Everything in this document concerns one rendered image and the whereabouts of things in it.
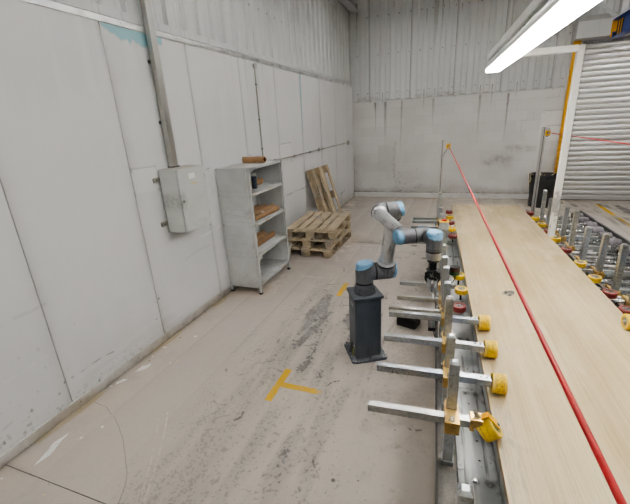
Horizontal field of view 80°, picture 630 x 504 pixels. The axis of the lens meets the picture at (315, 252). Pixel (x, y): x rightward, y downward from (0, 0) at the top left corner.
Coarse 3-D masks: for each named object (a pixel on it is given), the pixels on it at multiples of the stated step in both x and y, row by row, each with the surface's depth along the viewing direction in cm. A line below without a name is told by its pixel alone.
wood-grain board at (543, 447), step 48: (480, 240) 338; (528, 240) 331; (480, 288) 245; (528, 288) 242; (576, 288) 238; (480, 336) 192; (528, 336) 190; (576, 336) 188; (624, 336) 186; (528, 384) 157; (576, 384) 155; (624, 384) 154; (528, 432) 133; (576, 432) 132; (624, 432) 131; (528, 480) 116; (576, 480) 115; (624, 480) 114
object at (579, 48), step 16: (544, 0) 154; (528, 16) 178; (512, 32) 214; (496, 48) 269; (544, 48) 299; (560, 48) 296; (576, 48) 293; (576, 64) 297; (576, 80) 300; (576, 96) 303; (560, 160) 321; (560, 176) 325; (560, 192) 329
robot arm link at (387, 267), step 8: (392, 208) 270; (400, 208) 270; (392, 216) 273; (400, 216) 275; (384, 232) 288; (384, 240) 291; (392, 240) 288; (384, 248) 295; (392, 248) 294; (384, 256) 300; (392, 256) 300; (376, 264) 309; (384, 264) 304; (392, 264) 305; (384, 272) 307; (392, 272) 309
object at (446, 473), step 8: (440, 352) 212; (440, 360) 208; (440, 368) 201; (440, 384) 189; (440, 392) 183; (440, 400) 178; (440, 408) 170; (440, 424) 164; (440, 432) 160; (440, 440) 156; (440, 448) 153; (440, 456) 147; (456, 456) 149; (440, 464) 146; (448, 464) 144; (456, 464) 145; (440, 472) 142; (448, 472) 142; (456, 472) 142; (440, 480) 139; (448, 480) 139; (456, 480) 139; (440, 488) 136; (448, 488) 136; (456, 488) 136; (440, 496) 133; (448, 496) 133
